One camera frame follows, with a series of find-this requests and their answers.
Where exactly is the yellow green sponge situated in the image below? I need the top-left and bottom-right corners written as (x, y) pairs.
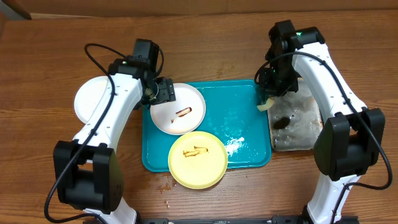
top-left (257, 97), bottom-right (274, 111)

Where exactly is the white plate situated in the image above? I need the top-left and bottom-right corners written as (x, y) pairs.
top-left (150, 83), bottom-right (206, 135)
top-left (74, 76), bottom-right (108, 124)

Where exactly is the yellow-green plate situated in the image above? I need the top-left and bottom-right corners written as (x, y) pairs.
top-left (168, 131), bottom-right (228, 190)

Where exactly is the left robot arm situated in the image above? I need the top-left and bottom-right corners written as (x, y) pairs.
top-left (49, 57), bottom-right (175, 223)

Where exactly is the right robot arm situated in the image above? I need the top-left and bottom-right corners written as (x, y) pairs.
top-left (254, 21), bottom-right (386, 223)

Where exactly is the black soapy water tray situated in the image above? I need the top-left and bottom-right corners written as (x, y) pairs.
top-left (267, 78), bottom-right (323, 152)

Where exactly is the teal plastic tray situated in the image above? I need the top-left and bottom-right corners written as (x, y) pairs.
top-left (142, 80), bottom-right (272, 172)

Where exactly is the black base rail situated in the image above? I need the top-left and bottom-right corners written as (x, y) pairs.
top-left (82, 215), bottom-right (360, 224)

